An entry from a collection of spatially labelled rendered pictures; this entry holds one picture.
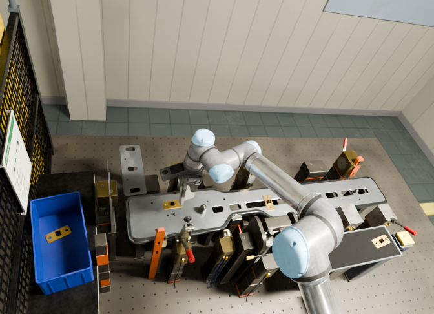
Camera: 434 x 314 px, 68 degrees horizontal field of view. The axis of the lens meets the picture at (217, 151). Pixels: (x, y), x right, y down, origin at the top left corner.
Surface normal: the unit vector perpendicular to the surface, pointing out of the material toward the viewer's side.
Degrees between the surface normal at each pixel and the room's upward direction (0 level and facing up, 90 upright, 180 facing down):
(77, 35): 90
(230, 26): 90
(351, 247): 0
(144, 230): 0
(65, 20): 90
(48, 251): 0
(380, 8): 90
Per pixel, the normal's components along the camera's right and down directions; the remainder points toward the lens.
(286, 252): -0.83, 0.19
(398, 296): 0.22, -0.63
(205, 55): 0.19, 0.78
